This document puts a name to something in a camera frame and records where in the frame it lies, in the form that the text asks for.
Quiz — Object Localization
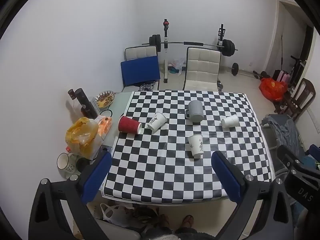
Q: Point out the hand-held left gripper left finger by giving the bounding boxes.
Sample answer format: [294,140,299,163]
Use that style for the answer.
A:
[28,148,112,240]

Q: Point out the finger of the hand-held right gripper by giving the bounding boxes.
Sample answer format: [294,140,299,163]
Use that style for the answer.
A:
[308,144,320,162]
[277,144,305,173]

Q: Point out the grey cloth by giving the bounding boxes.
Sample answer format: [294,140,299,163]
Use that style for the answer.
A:
[261,114,304,161]

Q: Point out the white padded chair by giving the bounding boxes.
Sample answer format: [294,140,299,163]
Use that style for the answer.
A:
[122,45,160,92]
[182,47,222,91]

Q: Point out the white plastic bag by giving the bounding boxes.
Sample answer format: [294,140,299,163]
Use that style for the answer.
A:
[100,202,137,227]

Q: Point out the orange red plastic bag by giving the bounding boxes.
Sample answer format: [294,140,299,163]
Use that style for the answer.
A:
[259,77,288,102]

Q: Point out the white mug with dark rim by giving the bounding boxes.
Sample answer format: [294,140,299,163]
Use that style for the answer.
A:
[57,152,78,174]

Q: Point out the long barbell with black weights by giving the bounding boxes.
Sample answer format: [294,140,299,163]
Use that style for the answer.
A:
[142,34,236,57]

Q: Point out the clear plastic bag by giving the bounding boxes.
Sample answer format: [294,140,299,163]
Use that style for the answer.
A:
[170,57,187,76]

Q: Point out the person's foot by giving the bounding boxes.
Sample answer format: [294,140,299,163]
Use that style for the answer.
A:
[181,214,195,228]

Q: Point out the black round cup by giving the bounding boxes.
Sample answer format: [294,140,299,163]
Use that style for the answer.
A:
[76,157,91,172]

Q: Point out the white door frame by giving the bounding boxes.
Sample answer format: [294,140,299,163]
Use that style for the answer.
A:
[264,0,315,82]

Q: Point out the grey mug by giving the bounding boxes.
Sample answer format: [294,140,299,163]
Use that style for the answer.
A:
[185,100,203,123]

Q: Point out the white printed paper cup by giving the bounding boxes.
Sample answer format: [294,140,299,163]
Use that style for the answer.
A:
[187,134,204,159]
[146,112,167,131]

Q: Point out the blue board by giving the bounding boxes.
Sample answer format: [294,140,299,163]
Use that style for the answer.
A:
[120,56,161,87]

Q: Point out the small plain white paper cup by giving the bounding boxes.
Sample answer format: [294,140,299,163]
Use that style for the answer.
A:
[221,114,239,128]

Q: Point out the orange snack packet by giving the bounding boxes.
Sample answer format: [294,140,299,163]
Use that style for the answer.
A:
[96,115,112,141]

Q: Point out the weight bench rack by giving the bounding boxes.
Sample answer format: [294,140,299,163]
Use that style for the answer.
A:
[161,19,226,84]

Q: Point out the red ribbed paper cup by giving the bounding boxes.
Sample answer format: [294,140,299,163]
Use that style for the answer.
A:
[118,115,142,135]

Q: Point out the person's leg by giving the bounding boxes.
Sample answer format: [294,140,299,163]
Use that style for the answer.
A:
[144,226,215,240]

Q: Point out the glass bowl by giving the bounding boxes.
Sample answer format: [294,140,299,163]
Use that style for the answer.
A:
[139,81,156,91]

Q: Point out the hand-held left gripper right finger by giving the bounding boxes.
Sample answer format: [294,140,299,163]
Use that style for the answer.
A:
[211,151,293,240]

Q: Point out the black cylindrical canister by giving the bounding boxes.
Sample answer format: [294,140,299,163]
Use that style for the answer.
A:
[74,88,98,118]

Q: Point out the patterned plate with food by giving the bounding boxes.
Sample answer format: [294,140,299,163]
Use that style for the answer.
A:
[94,91,116,109]

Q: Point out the yellow plastic bag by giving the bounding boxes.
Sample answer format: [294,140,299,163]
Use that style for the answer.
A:
[65,117,101,159]

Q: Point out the black white checkered tablecloth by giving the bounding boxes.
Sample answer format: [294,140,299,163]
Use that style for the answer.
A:
[101,90,275,204]

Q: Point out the black kick scooter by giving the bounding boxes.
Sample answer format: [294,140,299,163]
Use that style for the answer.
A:
[288,55,308,86]

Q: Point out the short barbell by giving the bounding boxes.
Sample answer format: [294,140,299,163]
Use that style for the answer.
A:
[231,63,271,80]

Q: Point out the dark wooden chair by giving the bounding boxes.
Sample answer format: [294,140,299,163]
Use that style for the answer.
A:
[273,78,316,122]

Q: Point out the pink suitcase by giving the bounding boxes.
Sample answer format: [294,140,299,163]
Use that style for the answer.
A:
[272,69,291,82]

